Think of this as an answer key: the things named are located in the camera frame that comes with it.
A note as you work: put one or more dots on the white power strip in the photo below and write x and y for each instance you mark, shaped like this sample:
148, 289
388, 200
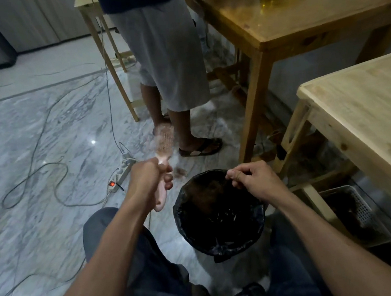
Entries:
121, 173

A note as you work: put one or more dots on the person's right hand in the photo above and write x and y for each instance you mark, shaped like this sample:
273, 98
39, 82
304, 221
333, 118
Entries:
261, 180

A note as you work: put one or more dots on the person's jeans leg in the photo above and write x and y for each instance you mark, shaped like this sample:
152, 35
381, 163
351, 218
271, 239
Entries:
292, 271
157, 281

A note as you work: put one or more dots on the person's left jeans leg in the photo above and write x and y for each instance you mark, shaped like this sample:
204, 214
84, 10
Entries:
157, 281

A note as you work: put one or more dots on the white plastic basket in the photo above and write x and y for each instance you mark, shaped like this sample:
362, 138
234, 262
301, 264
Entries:
359, 212

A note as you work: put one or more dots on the trash bin with black bag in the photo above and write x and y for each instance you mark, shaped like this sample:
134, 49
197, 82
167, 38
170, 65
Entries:
217, 216

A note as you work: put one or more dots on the brown hair clump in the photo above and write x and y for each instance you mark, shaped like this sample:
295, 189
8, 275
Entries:
181, 172

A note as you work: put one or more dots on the light wooden table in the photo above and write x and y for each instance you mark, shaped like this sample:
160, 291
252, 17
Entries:
379, 117
107, 56

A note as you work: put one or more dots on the person's right thumb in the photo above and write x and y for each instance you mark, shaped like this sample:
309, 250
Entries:
237, 183

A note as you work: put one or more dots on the person's right jeans leg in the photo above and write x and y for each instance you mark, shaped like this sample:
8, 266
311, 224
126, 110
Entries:
292, 271

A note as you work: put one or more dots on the pink hairbrush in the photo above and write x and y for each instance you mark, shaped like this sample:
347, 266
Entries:
165, 141

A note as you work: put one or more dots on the person's right forearm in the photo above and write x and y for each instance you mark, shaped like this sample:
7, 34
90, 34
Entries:
329, 246

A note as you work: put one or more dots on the dark brown wooden table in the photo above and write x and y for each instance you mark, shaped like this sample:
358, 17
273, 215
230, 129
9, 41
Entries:
293, 16

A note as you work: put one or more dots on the person's left thumb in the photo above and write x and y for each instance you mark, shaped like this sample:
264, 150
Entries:
163, 167

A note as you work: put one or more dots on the person's left hand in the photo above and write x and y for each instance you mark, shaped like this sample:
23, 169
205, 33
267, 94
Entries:
145, 181

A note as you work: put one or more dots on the person's left forearm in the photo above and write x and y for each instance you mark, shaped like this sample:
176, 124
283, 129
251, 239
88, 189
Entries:
101, 275

